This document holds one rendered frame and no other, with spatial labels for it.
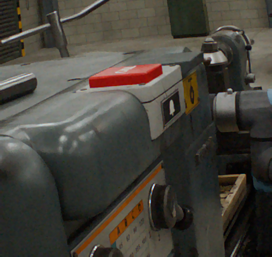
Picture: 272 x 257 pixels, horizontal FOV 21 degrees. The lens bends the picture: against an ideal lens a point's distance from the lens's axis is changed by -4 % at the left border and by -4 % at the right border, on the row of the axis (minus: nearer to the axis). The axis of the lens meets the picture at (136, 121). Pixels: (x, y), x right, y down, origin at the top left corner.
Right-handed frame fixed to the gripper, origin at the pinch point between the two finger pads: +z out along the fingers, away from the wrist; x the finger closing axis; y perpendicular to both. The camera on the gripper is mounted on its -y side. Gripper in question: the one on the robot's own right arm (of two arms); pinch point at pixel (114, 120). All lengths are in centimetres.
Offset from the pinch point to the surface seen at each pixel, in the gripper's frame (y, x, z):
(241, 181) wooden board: 14.9, -17.9, -20.9
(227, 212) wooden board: -2.1, -18.8, -21.3
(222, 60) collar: 40.9, 4.8, -13.6
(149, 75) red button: -66, 18, -30
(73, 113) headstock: -79, 17, -27
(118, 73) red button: -66, 18, -27
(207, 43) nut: 41.3, 9.1, -10.4
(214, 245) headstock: -39.4, -10.9, -27.7
